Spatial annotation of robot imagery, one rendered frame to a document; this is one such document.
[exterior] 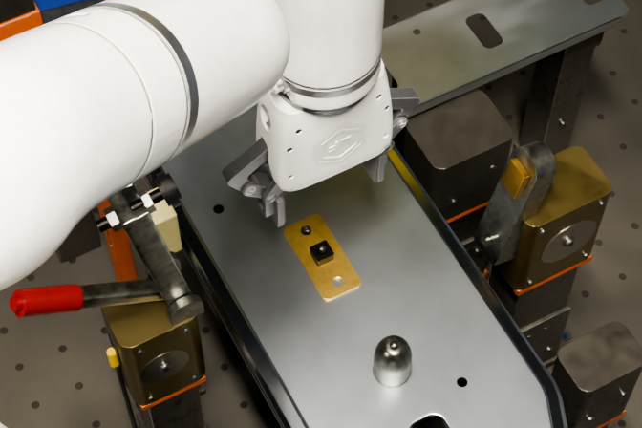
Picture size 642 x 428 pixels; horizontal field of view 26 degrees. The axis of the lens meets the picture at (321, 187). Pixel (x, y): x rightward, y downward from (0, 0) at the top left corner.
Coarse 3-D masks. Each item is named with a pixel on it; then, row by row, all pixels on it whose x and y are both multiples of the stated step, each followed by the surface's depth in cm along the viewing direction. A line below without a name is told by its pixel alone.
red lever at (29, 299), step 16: (32, 288) 107; (48, 288) 107; (64, 288) 108; (80, 288) 109; (96, 288) 110; (112, 288) 111; (128, 288) 112; (144, 288) 113; (16, 304) 105; (32, 304) 105; (48, 304) 106; (64, 304) 107; (80, 304) 108; (96, 304) 110; (112, 304) 111
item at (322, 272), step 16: (304, 224) 126; (320, 224) 126; (288, 240) 125; (304, 240) 125; (320, 240) 125; (304, 256) 124; (320, 256) 123; (336, 256) 124; (320, 272) 123; (336, 272) 123; (352, 272) 123; (320, 288) 122; (336, 288) 122; (352, 288) 122
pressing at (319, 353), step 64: (192, 192) 128; (320, 192) 128; (384, 192) 128; (192, 256) 124; (256, 256) 124; (384, 256) 124; (448, 256) 124; (256, 320) 121; (320, 320) 121; (384, 320) 121; (448, 320) 121; (512, 320) 122; (320, 384) 118; (448, 384) 118; (512, 384) 118
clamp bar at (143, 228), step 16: (160, 176) 103; (128, 192) 103; (144, 192) 103; (160, 192) 103; (176, 192) 103; (112, 208) 103; (128, 208) 102; (144, 208) 102; (96, 224) 103; (112, 224) 102; (128, 224) 101; (144, 224) 102; (144, 240) 104; (160, 240) 105; (144, 256) 106; (160, 256) 107; (160, 272) 109; (176, 272) 110; (160, 288) 111; (176, 288) 112
